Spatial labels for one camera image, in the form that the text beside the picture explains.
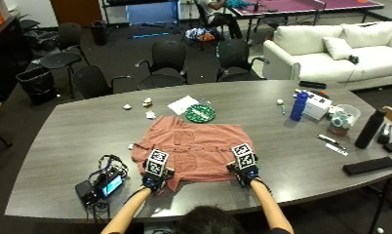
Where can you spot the clear plastic container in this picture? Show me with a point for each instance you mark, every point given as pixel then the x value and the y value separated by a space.
pixel 344 119

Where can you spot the white paper sheet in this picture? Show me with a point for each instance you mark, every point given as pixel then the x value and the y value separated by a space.
pixel 183 105

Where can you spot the black cylindrical bin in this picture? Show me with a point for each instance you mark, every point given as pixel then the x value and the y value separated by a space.
pixel 99 31

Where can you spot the black cabinet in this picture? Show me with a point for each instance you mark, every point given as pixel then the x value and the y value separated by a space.
pixel 5 58

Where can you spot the green pen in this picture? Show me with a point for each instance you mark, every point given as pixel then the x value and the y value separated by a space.
pixel 283 109

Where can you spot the white cardboard box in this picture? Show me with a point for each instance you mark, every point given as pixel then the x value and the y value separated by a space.
pixel 316 106

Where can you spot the colourful bag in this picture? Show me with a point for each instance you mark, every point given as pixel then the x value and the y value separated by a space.
pixel 201 34

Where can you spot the purple table tennis table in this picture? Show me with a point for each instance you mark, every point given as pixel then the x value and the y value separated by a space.
pixel 300 6

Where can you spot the blue water bottle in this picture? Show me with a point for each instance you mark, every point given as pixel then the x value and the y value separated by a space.
pixel 299 107

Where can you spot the black white marker pen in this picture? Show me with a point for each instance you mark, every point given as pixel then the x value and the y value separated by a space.
pixel 329 139

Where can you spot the black office chair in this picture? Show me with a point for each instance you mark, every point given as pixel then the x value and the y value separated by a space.
pixel 93 81
pixel 64 53
pixel 165 65
pixel 236 61

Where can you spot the white cushion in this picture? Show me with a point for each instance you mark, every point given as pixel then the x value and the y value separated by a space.
pixel 337 47

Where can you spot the white printed strip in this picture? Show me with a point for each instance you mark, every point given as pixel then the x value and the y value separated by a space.
pixel 336 149

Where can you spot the person's right hand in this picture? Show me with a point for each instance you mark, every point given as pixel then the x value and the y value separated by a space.
pixel 248 175

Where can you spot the black battery pack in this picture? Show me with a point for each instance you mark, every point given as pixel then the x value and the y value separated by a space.
pixel 84 191

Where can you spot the small white ball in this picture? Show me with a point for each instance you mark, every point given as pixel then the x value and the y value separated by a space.
pixel 280 101

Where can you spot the white sofa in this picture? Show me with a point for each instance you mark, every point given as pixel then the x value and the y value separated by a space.
pixel 333 61

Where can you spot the black computer mouse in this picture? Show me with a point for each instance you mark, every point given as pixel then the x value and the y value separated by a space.
pixel 383 133

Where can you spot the green round patterned plate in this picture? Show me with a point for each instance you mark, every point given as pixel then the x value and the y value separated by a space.
pixel 200 113

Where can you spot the white marker cube glove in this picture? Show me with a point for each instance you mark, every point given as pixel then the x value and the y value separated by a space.
pixel 156 162
pixel 244 155

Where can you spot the black device with screen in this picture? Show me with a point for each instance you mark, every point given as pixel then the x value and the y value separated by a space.
pixel 108 185

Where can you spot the small white crumpled scrap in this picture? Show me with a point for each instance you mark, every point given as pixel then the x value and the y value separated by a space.
pixel 127 106
pixel 151 114

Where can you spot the person's left hand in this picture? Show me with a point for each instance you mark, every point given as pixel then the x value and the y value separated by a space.
pixel 152 181

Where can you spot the black trash bin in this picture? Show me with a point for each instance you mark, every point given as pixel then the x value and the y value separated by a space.
pixel 37 84

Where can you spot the black flat pouch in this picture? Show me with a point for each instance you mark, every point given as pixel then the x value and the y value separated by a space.
pixel 369 165

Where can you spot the salmon pink shirt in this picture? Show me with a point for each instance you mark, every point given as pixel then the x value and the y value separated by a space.
pixel 197 146

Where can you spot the black tall bottle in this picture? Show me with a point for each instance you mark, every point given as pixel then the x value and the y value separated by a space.
pixel 369 129

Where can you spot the black controller on sofa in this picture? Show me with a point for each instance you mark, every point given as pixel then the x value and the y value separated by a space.
pixel 353 59

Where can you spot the white marker cube right glove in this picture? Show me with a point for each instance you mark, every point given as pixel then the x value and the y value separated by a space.
pixel 244 155

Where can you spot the small white tan block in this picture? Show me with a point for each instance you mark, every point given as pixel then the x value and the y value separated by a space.
pixel 147 102

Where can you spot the white marker cube left glove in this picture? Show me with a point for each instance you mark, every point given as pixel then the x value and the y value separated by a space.
pixel 156 162

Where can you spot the blue folded table panel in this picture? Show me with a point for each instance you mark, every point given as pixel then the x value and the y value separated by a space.
pixel 153 13

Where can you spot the black remote control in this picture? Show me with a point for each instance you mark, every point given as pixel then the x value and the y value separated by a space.
pixel 312 84

